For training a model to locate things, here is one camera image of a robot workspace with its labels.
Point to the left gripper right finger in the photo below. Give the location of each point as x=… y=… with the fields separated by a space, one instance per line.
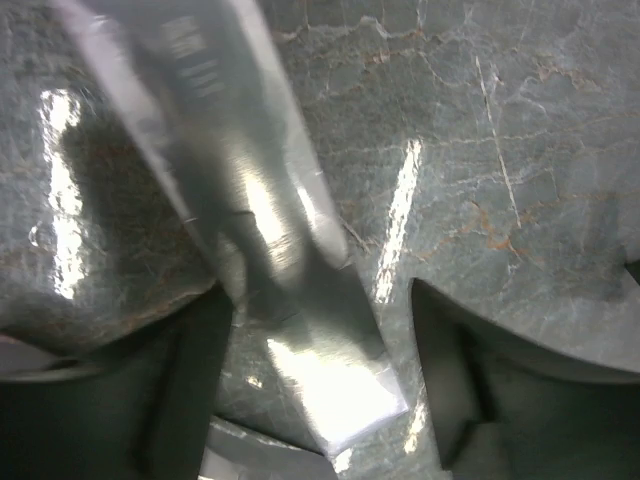
x=506 y=407

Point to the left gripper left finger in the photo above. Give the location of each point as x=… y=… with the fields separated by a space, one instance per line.
x=138 y=407

